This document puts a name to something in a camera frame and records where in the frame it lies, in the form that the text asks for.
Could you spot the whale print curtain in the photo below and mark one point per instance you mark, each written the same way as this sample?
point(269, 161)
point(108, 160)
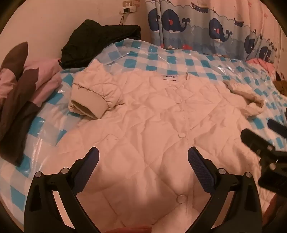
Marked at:
point(201, 29)

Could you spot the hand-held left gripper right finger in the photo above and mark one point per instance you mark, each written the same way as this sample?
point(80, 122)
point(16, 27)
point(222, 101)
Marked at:
point(198, 162)

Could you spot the white wall socket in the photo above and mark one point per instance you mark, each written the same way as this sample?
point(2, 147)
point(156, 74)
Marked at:
point(129, 6)

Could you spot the blue checked bed sheet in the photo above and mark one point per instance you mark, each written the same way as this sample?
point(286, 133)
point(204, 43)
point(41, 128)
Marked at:
point(157, 58)

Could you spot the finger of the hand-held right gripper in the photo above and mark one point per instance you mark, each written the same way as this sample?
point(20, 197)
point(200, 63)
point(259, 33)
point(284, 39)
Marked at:
point(253, 140)
point(278, 127)

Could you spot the brown plush toy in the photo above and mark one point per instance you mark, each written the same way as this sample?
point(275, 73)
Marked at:
point(281, 84)

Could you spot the pink cloth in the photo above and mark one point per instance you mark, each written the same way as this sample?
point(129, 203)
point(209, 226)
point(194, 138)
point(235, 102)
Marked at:
point(264, 65)

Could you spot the black garment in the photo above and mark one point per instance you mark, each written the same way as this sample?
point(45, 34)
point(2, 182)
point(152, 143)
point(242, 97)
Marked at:
point(94, 42)

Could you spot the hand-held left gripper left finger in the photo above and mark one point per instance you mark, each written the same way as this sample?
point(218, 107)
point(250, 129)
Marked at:
point(90, 160)

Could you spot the white quilted jacket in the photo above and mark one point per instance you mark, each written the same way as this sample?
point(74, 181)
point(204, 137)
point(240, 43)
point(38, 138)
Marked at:
point(145, 123)

